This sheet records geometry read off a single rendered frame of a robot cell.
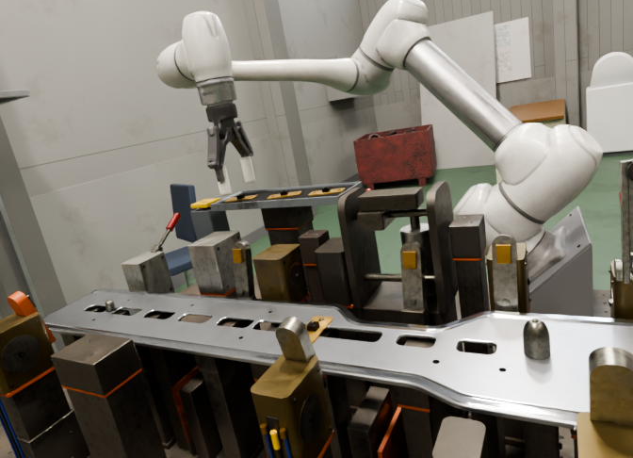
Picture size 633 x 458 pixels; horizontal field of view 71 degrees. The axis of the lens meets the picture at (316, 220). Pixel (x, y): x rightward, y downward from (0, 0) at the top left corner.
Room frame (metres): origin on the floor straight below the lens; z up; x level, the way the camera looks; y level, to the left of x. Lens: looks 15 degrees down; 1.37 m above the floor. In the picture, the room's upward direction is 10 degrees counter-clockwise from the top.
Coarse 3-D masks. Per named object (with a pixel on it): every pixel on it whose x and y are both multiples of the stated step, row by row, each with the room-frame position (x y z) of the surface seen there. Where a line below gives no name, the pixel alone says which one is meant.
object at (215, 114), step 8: (232, 104) 1.13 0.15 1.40; (208, 112) 1.12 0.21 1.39; (216, 112) 1.11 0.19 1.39; (224, 112) 1.11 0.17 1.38; (232, 112) 1.13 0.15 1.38; (208, 120) 1.13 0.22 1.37; (216, 120) 1.11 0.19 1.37; (224, 120) 1.13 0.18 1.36; (232, 120) 1.17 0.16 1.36; (224, 128) 1.12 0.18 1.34; (224, 136) 1.12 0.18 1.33; (232, 136) 1.15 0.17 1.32
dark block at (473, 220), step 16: (464, 224) 0.73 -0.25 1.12; (480, 224) 0.73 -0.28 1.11; (464, 240) 0.73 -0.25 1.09; (480, 240) 0.72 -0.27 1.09; (464, 256) 0.73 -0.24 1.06; (480, 256) 0.71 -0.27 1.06; (464, 272) 0.73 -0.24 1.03; (480, 272) 0.72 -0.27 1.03; (464, 288) 0.73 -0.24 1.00; (480, 288) 0.72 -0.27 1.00; (464, 304) 0.74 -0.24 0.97; (480, 304) 0.72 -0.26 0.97; (480, 352) 0.73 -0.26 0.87
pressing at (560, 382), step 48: (144, 336) 0.78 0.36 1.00; (192, 336) 0.74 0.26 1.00; (240, 336) 0.71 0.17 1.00; (384, 336) 0.62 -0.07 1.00; (432, 336) 0.60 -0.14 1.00; (480, 336) 0.57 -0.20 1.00; (576, 336) 0.53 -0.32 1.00; (624, 336) 0.51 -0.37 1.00; (432, 384) 0.49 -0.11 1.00; (480, 384) 0.47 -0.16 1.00; (528, 384) 0.45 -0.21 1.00; (576, 384) 0.44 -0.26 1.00
